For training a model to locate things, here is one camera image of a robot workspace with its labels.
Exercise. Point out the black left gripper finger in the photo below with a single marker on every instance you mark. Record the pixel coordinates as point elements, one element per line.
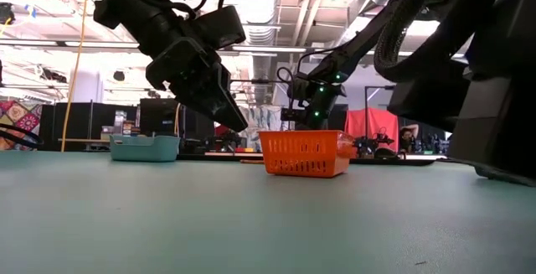
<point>213,98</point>

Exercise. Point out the teal plastic bin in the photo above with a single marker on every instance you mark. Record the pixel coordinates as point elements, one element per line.
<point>144,150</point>

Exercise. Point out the black background robot arm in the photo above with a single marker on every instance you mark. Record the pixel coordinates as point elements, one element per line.
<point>368,144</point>

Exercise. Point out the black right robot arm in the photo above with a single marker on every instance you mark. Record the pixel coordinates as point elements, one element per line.
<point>481,98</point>

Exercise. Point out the black partition panel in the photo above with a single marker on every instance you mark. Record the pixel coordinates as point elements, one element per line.
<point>341,119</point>
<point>75,123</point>
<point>157,117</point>

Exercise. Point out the red cloth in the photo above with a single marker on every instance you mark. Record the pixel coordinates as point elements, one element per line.
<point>368,123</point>

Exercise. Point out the orange plastic basket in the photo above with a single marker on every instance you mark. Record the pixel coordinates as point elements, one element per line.
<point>305,156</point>

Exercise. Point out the white blue patterned cloth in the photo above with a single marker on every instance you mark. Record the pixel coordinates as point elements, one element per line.
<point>268,123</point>

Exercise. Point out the long LED light bar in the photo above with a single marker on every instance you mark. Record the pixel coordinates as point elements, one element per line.
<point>268,49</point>

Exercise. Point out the orange crayon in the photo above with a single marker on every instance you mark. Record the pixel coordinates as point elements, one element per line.
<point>251,161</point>

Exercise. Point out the person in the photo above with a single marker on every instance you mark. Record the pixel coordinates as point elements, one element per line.
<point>408,138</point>

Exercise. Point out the stacked storage boxes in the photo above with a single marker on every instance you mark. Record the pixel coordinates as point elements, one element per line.
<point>119,125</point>

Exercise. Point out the teal table mat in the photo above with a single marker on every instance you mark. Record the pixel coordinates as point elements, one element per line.
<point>125,223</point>

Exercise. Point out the colourful patterned quilt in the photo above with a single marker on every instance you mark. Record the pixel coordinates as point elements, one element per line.
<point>17,117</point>

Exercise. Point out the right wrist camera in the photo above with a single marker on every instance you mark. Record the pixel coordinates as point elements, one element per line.
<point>293,115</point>

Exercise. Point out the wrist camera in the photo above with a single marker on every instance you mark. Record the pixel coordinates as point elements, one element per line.
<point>293,115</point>
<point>218,27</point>

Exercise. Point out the black rig frame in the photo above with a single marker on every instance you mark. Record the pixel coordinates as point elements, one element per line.
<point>259,82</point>
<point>368,98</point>

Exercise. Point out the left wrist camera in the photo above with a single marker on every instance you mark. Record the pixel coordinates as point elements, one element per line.
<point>218,27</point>

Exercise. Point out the black metal table frame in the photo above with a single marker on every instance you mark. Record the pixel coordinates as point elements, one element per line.
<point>226,156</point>

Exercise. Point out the large silver ventilation duct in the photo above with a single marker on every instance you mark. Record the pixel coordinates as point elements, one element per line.
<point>259,22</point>

